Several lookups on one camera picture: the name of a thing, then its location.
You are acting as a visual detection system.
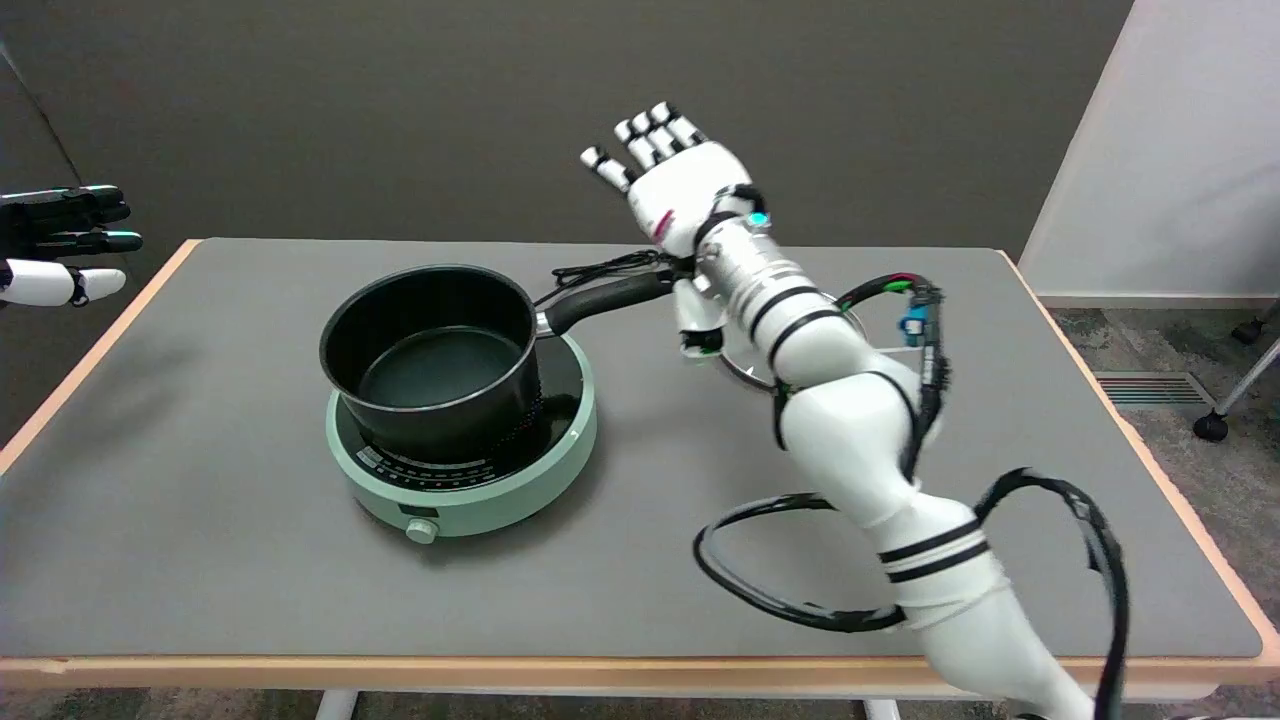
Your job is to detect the metal floor vent grille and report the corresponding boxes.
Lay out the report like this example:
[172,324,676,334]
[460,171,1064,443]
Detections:
[1092,372,1216,409]

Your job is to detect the green round induction cooker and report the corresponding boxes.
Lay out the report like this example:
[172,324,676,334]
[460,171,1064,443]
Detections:
[325,333,598,546]

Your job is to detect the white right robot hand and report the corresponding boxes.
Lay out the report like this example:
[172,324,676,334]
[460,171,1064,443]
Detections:
[579,100,769,359]

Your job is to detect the black power cord with plug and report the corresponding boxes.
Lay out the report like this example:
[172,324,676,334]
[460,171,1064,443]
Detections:
[533,250,691,306]

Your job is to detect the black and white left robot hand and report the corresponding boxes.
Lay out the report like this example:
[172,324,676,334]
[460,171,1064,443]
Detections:
[0,185,143,308]

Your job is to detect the black cable loop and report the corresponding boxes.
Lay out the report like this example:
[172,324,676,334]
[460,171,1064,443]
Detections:
[693,493,911,633]

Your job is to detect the black saucepan with handle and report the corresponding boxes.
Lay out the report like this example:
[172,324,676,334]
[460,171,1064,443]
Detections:
[319,264,681,466]

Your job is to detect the grey chair leg with caster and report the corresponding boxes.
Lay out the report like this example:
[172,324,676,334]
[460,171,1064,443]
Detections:
[1193,340,1280,443]

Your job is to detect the black chair caster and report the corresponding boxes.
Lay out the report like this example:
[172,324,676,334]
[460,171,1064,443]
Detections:
[1232,305,1280,346]

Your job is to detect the black cable bundle coloured connectors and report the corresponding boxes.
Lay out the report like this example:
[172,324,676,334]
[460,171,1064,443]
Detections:
[835,273,949,481]

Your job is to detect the thick black sleeved cable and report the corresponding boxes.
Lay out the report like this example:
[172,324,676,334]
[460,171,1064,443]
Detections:
[975,468,1131,720]

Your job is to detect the glass pot lid black knob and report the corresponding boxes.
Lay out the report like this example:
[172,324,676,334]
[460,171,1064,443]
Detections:
[715,300,869,393]

